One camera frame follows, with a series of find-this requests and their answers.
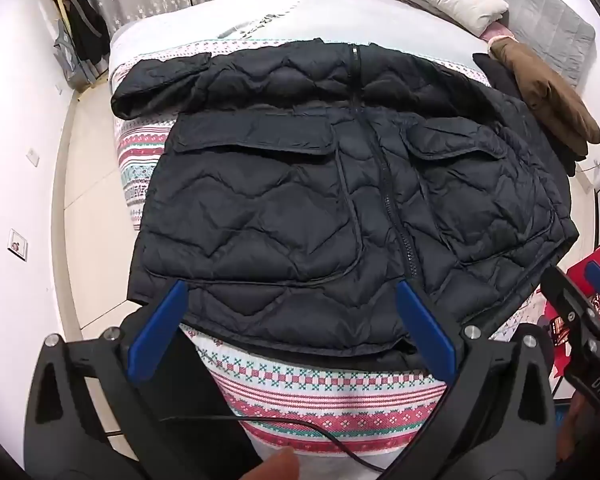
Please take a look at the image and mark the bed with patterned blanket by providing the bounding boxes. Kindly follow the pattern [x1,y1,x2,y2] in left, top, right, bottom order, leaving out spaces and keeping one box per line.
[107,37,566,458]

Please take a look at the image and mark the black folded garment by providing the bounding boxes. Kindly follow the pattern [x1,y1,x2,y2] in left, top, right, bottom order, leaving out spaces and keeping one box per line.
[472,52,578,177]

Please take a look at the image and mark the person's right hand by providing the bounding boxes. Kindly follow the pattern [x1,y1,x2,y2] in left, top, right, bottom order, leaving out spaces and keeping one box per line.
[555,396,597,467]

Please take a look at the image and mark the pink knitted cloth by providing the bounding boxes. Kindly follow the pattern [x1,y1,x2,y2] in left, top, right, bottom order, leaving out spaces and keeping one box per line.
[480,20,518,46]

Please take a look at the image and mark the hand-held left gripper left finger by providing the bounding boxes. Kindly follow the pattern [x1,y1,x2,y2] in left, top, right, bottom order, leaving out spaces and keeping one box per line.
[22,279,190,480]

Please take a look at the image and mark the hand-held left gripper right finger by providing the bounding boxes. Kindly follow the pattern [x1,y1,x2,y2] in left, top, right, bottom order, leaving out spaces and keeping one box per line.
[380,280,560,480]

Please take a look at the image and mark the grey padded headboard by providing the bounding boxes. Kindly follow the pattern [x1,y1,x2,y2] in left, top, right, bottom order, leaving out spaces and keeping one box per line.
[455,0,597,88]

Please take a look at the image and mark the black quilted jacket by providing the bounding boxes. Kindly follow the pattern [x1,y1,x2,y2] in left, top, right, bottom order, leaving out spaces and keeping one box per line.
[110,37,581,377]

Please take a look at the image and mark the red printed box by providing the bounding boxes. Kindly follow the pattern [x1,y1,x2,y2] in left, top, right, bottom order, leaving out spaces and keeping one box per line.
[545,242,600,377]

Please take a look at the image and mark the black cable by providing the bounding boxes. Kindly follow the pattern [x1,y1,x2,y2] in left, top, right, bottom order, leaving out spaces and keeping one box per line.
[107,414,388,473]

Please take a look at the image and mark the light blue fringed throw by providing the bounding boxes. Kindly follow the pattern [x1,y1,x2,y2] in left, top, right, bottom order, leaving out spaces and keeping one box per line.
[109,0,306,73]

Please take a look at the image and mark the person's left hand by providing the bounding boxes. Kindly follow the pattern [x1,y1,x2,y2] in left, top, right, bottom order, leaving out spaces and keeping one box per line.
[240,447,301,480]

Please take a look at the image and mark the brown folded garment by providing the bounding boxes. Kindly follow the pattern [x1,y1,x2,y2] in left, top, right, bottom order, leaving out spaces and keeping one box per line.
[487,37,600,158]

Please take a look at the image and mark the dark hanging clothes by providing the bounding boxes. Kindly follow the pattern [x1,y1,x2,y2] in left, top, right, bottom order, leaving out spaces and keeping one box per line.
[40,0,112,93]

